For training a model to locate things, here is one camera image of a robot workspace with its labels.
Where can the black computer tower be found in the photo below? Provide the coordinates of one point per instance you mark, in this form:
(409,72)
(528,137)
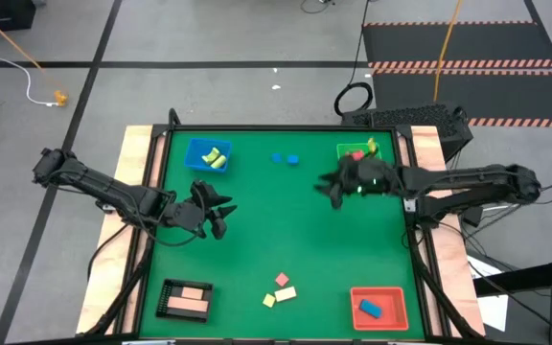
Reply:
(410,117)

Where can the wooden table side board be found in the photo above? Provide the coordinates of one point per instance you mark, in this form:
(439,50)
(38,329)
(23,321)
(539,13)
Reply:
(448,259)
(113,249)

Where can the yellow-green arch block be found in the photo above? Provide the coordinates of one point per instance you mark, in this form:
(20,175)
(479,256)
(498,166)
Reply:
(210,155)

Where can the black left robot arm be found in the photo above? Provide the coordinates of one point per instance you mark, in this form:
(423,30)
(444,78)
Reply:
(89,179)

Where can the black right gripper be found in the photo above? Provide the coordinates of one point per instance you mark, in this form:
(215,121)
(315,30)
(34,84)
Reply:
(367,175)

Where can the red arch block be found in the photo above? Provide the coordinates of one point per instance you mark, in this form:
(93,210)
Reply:
(357,155)

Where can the white paper sheets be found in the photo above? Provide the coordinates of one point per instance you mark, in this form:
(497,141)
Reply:
(494,311)

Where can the red plastic basket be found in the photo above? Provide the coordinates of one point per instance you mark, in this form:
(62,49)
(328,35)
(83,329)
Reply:
(391,311)

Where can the yellow-green square block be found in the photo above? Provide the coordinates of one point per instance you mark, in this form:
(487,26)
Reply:
(269,300)

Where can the black power adapter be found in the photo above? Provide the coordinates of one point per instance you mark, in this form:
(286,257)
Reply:
(471,216)

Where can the small wooden block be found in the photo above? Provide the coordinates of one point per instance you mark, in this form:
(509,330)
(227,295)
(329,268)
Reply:
(192,293)

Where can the green plastic basket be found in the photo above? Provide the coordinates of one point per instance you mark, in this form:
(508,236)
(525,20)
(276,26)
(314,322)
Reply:
(345,149)

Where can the black table frame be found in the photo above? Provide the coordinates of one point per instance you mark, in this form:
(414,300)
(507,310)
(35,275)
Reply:
(281,127)

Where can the long wooden plank block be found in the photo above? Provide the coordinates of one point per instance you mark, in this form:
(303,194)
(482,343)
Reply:
(187,304)

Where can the small red square block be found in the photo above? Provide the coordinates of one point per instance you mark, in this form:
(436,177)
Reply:
(282,279)

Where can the black hazard-striped floor mat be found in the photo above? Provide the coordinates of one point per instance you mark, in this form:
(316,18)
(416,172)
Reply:
(463,45)

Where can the light wooden rectangular block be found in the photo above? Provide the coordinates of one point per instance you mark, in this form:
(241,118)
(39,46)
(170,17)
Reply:
(285,293)

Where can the blue rectangular block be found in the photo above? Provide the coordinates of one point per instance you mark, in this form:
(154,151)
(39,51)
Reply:
(370,308)

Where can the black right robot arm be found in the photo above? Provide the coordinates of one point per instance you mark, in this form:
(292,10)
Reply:
(472,184)

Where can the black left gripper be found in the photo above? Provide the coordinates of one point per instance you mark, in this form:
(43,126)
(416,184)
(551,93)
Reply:
(190,215)

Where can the small blue cube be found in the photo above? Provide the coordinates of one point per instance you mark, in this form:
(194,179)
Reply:
(293,160)
(276,158)

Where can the blue plastic basket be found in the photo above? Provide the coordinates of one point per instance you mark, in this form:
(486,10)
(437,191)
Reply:
(194,153)

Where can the black plastic basket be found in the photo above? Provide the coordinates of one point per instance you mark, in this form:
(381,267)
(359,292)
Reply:
(163,299)

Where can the black floor bar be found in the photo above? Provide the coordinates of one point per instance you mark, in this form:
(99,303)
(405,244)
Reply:
(525,279)

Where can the small yellow block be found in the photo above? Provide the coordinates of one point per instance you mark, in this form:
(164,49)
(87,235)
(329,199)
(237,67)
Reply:
(372,144)

